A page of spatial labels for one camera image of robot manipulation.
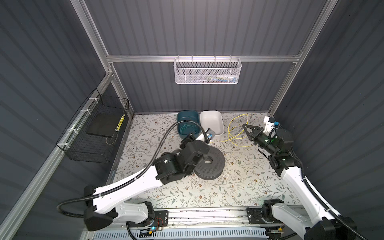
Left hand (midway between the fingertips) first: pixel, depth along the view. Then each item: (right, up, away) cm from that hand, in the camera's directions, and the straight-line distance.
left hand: (199, 137), depth 65 cm
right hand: (+22, +5, +7) cm, 24 cm away
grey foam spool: (+8, -18, +21) cm, 28 cm away
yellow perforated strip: (-42, +7, +14) cm, 44 cm away
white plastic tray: (+12, +10, +51) cm, 53 cm away
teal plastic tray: (-8, +4, +43) cm, 44 cm away
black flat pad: (-47, +6, +9) cm, 49 cm away
